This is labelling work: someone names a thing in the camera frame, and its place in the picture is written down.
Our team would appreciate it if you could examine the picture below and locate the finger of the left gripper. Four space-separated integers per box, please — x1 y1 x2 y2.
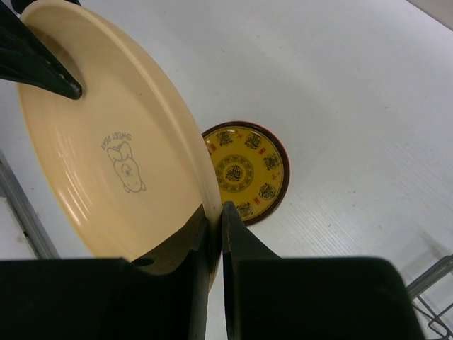
1 3 82 100

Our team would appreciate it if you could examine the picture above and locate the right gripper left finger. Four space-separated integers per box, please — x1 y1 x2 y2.
1 209 210 339

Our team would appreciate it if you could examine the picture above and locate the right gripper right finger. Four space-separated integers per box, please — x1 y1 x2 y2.
222 202 424 339

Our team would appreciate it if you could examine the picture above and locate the yellow black-rimmed plate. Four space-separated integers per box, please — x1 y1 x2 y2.
202 120 290 226

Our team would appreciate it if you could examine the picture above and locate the beige cartoon plate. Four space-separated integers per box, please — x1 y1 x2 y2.
17 1 222 276

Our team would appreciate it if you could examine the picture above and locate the grey wire dish rack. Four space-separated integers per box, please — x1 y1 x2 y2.
407 254 452 339

